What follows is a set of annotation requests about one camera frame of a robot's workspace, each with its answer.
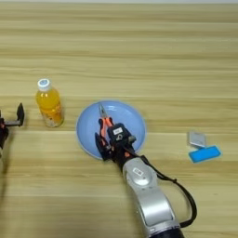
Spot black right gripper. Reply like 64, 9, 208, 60
94, 132, 138, 172

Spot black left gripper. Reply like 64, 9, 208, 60
0, 102, 25, 151

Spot orange black needle-nose pliers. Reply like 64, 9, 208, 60
98, 101, 114, 147

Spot light blue round plate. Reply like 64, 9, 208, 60
75, 99, 148, 161

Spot small silver grey box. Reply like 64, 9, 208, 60
187, 130, 207, 149

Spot blue rectangular block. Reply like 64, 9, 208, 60
188, 145, 223, 165

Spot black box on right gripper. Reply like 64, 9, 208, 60
107, 122, 130, 146

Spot orange juice bottle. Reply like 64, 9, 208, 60
34, 78, 65, 128

